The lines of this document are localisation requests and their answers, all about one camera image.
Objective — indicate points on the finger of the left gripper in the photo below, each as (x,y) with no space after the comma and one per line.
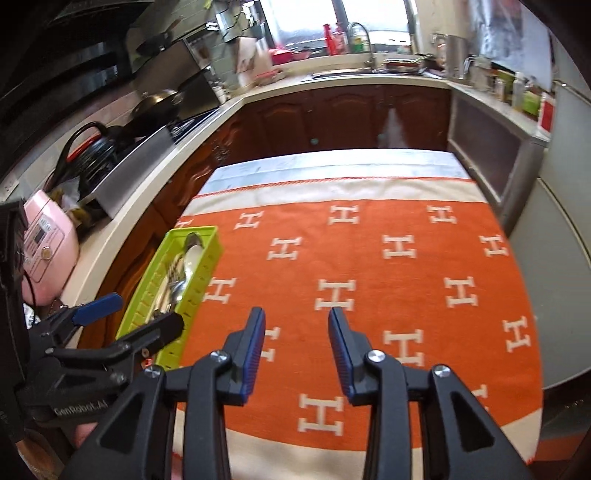
(155,341)

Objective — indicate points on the pink rice cooker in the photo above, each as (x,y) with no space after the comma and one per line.
(51,249)

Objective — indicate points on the steel gas stove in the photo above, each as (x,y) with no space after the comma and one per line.
(112,192)

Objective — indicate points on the large steel spoon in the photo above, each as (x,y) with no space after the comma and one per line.
(192,240)

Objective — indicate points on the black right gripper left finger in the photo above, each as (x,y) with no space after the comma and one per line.
(134,440)

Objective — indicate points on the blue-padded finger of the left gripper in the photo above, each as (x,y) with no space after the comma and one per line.
(60,327)

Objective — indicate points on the small steel spoon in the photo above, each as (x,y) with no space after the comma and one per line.
(173,291)

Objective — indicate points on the black wok on stove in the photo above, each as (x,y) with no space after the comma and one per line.
(163,104)

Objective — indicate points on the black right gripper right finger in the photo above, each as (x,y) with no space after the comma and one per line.
(460,439)

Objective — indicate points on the white refrigerator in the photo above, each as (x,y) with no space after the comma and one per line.
(551,242)

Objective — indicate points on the orange H-pattern cloth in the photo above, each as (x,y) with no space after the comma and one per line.
(406,244)

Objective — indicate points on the red bottle at window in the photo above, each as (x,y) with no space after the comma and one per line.
(330,40)

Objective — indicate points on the steel kitchen faucet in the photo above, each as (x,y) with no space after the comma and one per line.
(359,42)

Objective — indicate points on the black kettle with handle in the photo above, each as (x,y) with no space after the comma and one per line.
(93,162)

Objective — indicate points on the green plastic utensil tray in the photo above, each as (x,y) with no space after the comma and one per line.
(139,310)

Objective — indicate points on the dark wooden base cabinets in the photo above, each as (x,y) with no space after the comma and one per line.
(334,118)

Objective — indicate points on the white ceramic soup spoon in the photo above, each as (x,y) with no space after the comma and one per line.
(188,262)

